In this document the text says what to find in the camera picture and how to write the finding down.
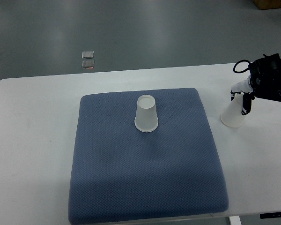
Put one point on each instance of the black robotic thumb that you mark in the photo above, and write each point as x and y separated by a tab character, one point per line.
246	103

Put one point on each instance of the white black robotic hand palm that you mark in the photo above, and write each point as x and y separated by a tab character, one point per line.
242	87

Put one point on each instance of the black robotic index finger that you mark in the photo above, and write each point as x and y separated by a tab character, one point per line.
232	95

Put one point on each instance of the white paper cup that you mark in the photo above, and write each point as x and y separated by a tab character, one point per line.
146	119
232	115

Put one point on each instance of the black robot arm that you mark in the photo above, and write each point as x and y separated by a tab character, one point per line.
264	81

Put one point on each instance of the brown cardboard box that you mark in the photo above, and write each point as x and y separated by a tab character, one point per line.
267	4

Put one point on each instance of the white paper cup on mat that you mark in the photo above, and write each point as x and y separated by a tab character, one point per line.
146	119

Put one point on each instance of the black desk control panel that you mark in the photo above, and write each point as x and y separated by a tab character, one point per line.
270	215

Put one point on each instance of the white table leg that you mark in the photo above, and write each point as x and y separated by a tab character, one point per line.
235	220

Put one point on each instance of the blue textured cushion mat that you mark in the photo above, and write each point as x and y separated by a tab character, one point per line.
120	173

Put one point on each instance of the lower metal floor plate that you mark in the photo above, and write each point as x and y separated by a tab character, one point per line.
88	64

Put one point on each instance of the metal floor plate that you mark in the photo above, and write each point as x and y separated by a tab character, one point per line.
87	54
88	64

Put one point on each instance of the upper metal floor plate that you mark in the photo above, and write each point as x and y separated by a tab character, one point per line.
87	54

